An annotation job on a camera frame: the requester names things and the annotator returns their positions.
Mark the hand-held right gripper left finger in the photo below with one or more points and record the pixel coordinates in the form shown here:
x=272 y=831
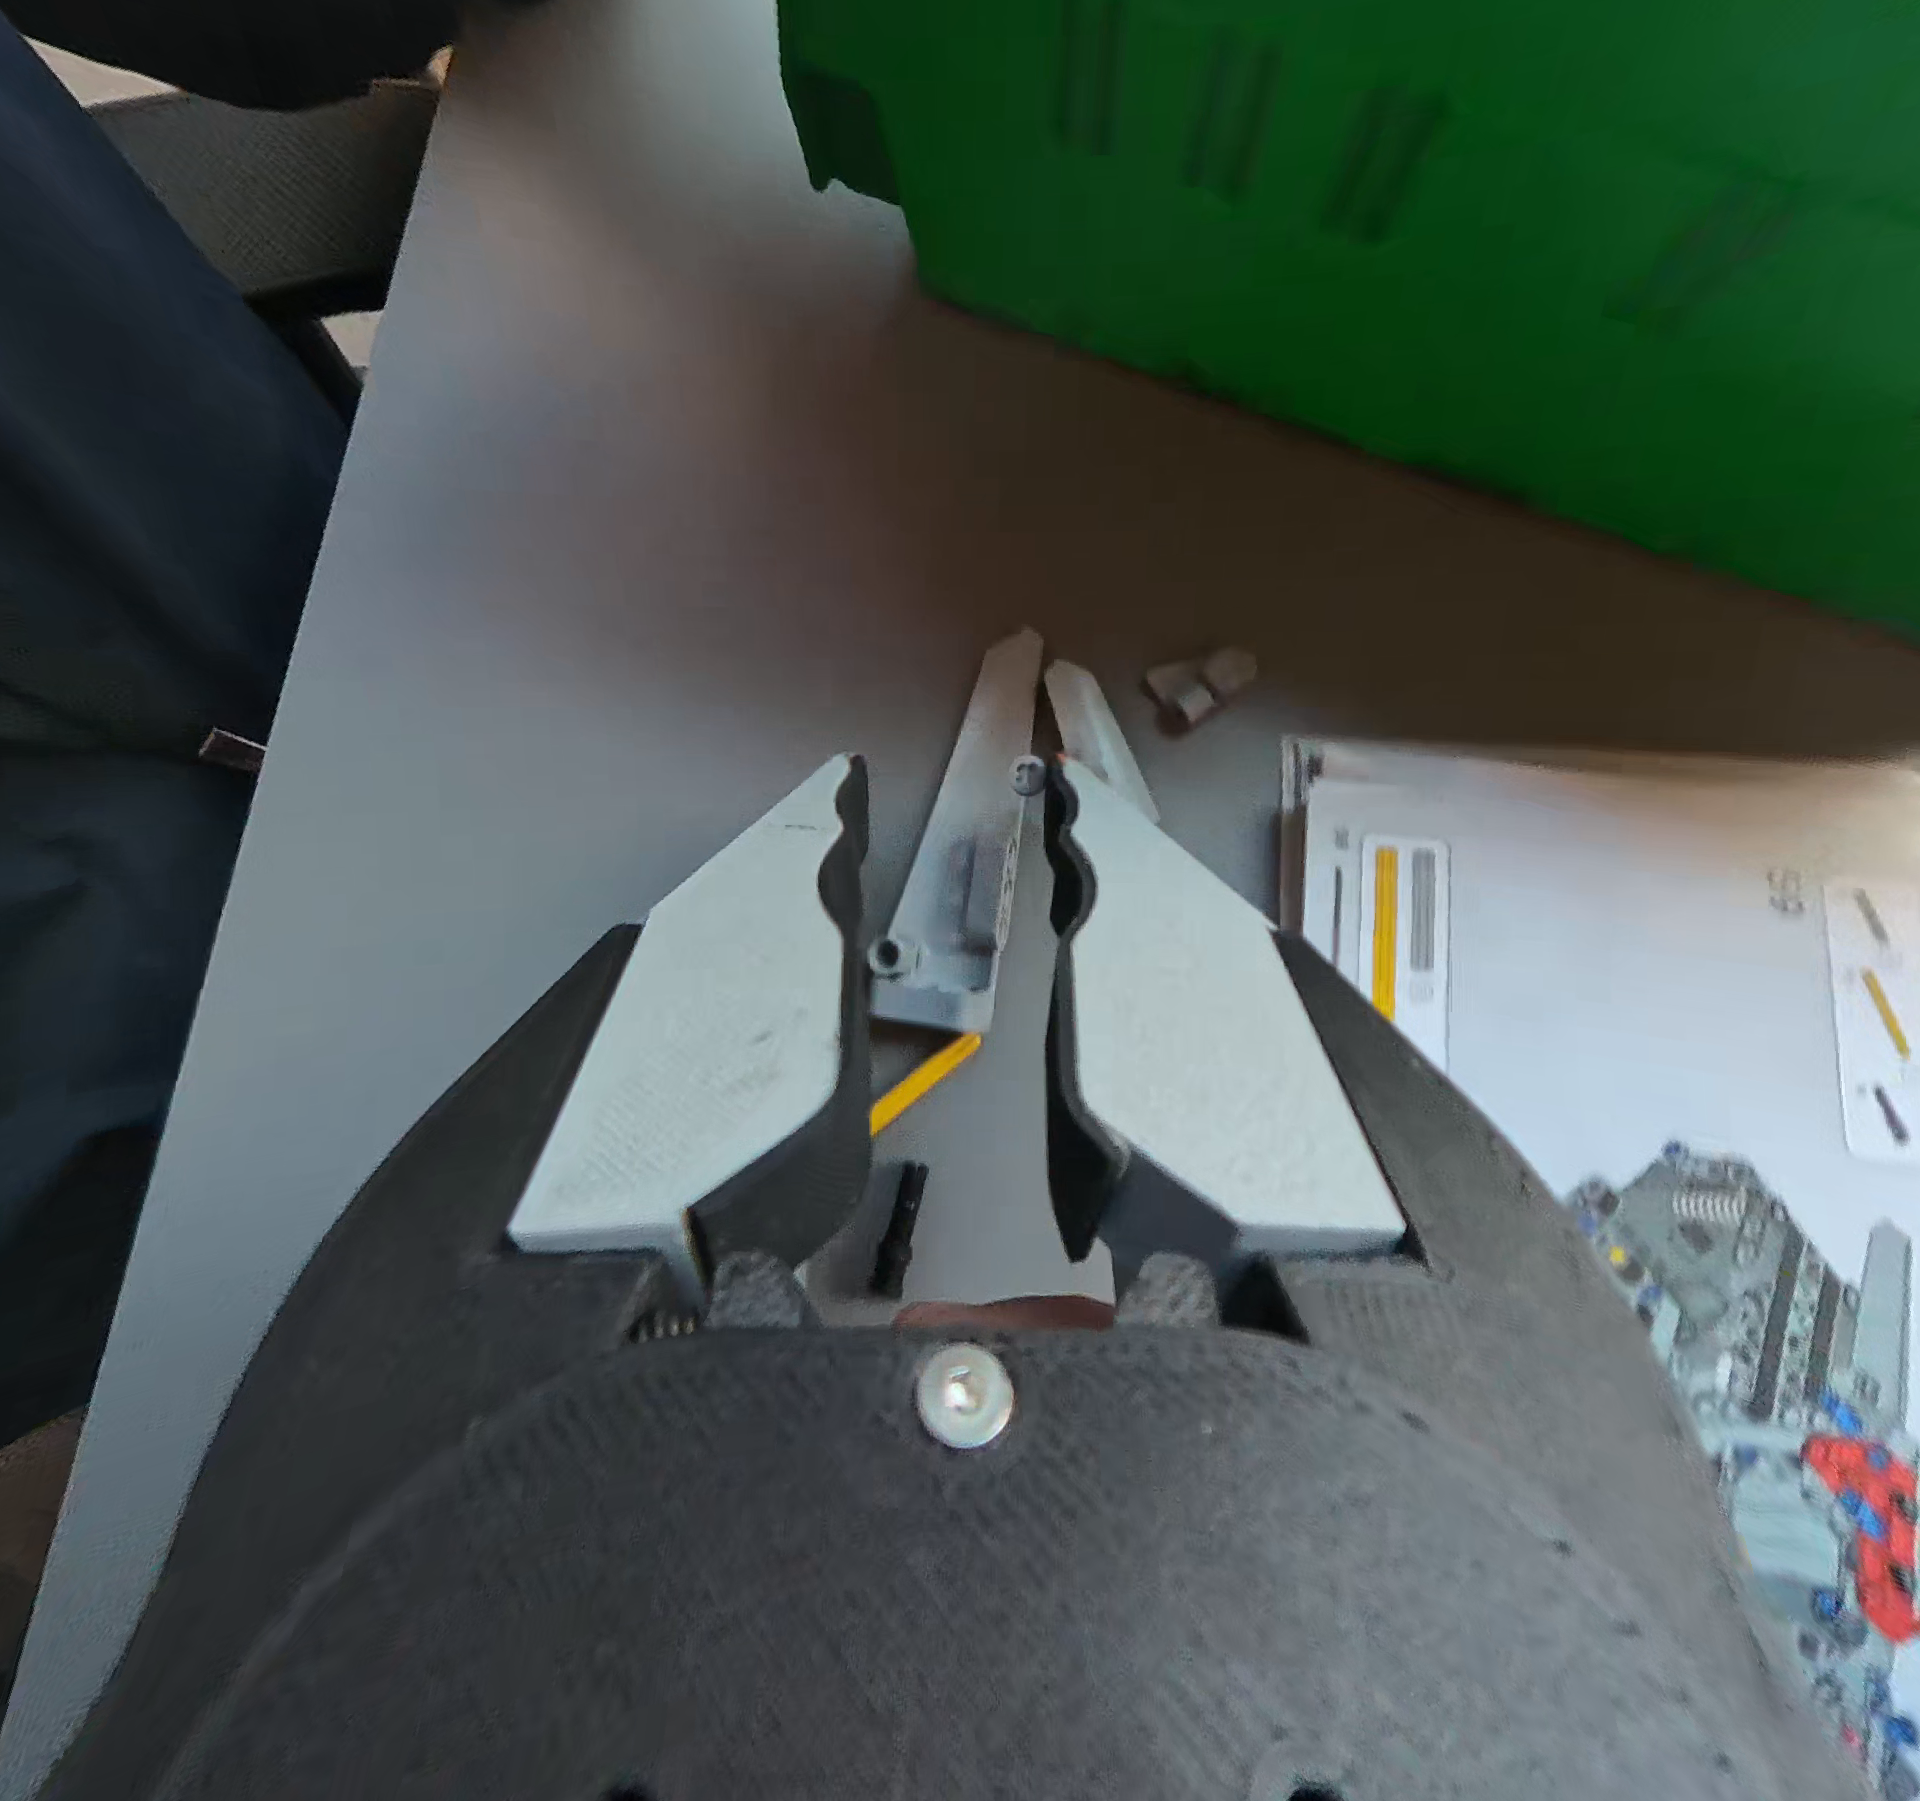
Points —
x=705 y=1038

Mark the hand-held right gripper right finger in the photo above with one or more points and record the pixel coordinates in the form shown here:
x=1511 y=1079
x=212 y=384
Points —
x=1199 y=1051

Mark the grey lego wing assembly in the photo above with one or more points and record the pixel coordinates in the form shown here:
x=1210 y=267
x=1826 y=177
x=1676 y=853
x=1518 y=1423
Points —
x=960 y=872

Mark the small grey lego piece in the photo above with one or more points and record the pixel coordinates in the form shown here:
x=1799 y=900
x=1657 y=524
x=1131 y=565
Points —
x=1199 y=688

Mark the yellow lego axle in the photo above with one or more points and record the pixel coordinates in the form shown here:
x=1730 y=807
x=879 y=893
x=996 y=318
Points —
x=923 y=1080

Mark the black lego pin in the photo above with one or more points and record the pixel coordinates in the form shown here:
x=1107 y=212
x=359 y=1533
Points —
x=900 y=1224

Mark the open lego instruction booklet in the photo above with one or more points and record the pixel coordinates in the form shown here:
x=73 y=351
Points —
x=1618 y=961

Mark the person's leg in dark trousers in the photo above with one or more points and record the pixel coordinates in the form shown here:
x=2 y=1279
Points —
x=135 y=633

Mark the green plastic box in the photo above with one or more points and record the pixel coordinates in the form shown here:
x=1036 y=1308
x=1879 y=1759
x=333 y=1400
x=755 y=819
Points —
x=1426 y=182

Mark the grey fabric chair seat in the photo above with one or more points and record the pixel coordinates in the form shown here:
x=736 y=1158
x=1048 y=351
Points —
x=271 y=195

